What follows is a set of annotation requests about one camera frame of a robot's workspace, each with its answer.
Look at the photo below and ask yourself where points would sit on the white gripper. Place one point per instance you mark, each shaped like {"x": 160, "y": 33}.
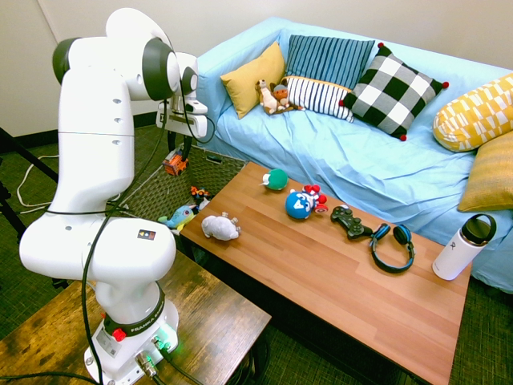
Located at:
{"x": 180, "y": 124}

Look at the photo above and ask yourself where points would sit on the orange purple toy car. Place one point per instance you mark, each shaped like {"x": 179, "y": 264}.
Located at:
{"x": 174, "y": 165}

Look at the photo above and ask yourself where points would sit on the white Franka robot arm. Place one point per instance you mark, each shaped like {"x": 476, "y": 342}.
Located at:
{"x": 96, "y": 152}

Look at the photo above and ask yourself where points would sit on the dark woven basket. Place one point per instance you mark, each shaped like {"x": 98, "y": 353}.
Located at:
{"x": 212, "y": 176}

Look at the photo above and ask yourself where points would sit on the small orange toy vehicle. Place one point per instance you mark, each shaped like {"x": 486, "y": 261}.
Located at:
{"x": 199, "y": 193}

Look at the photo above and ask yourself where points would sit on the blue narwhal plush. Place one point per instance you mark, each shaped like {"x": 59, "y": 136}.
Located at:
{"x": 180, "y": 214}

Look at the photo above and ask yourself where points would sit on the white sheep plush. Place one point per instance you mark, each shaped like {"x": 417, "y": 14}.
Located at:
{"x": 219, "y": 228}

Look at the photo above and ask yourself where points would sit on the plain yellow pillow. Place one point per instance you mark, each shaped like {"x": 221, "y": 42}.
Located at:
{"x": 252, "y": 80}

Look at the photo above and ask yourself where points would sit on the cream ferret plush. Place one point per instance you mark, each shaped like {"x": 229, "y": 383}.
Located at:
{"x": 267, "y": 98}

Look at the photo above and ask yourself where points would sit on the green round plush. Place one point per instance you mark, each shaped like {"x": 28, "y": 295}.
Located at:
{"x": 276, "y": 179}

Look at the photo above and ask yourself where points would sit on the brown doll plush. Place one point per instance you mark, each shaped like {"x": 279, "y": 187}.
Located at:
{"x": 282, "y": 96}

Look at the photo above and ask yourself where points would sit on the blue round hero plush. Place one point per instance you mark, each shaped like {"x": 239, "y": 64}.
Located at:
{"x": 298, "y": 205}

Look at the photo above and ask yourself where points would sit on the white navy striped pillow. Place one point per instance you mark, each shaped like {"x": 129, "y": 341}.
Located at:
{"x": 316, "y": 96}

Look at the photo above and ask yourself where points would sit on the black tripod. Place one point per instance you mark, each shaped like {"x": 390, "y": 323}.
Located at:
{"x": 28, "y": 156}

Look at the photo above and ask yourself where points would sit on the blue striped pillow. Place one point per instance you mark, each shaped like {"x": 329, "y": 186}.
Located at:
{"x": 324, "y": 60}

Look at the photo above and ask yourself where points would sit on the dark rustic wooden stand table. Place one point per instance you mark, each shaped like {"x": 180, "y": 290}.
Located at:
{"x": 216, "y": 321}

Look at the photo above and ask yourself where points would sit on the light blue covered sofa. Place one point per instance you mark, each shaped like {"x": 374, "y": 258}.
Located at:
{"x": 360, "y": 168}

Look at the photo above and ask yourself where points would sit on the black game controller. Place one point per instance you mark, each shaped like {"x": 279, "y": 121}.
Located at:
{"x": 349, "y": 222}

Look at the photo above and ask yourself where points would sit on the wooden coffee table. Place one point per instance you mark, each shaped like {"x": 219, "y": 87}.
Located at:
{"x": 340, "y": 288}

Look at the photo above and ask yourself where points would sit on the black white checkered pillow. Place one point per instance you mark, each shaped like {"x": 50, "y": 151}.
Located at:
{"x": 393, "y": 92}

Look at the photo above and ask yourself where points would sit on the blue black headphones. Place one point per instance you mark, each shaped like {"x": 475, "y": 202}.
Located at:
{"x": 401, "y": 234}

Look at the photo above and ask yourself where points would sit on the yellow white patterned pillow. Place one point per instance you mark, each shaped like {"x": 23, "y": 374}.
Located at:
{"x": 473, "y": 116}

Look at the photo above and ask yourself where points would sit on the white water bottle black lid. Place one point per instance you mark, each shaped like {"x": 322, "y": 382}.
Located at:
{"x": 455, "y": 252}

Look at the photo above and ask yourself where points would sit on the mustard ribbed pillow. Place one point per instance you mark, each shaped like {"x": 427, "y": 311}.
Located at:
{"x": 491, "y": 176}

